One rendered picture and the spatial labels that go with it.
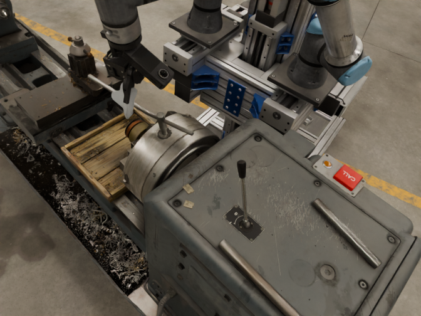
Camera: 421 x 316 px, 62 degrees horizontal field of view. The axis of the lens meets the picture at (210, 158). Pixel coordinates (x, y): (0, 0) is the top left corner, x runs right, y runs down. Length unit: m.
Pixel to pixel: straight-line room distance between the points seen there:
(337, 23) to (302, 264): 0.63
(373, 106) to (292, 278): 2.79
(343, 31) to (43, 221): 1.92
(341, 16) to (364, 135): 2.18
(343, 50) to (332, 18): 0.15
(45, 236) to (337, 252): 1.78
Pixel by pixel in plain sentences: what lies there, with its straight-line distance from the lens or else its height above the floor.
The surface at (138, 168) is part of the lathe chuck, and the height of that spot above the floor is 1.16.
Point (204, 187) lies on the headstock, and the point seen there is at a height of 1.25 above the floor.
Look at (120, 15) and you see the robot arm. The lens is 0.72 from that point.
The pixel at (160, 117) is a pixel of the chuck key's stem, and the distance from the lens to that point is 0.93.
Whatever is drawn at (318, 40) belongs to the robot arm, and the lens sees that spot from 1.29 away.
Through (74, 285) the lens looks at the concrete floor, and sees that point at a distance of 2.14.
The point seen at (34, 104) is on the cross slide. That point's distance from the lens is 1.53.
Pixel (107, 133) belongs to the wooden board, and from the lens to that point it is 1.48.
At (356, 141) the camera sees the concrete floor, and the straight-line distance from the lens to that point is 3.06.
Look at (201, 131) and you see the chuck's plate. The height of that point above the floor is 1.22.
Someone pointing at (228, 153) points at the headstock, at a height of 1.25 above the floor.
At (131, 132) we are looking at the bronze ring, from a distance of 1.18.
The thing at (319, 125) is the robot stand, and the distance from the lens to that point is 2.71.
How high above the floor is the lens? 1.98
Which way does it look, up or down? 51 degrees down
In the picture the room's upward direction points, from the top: 11 degrees clockwise
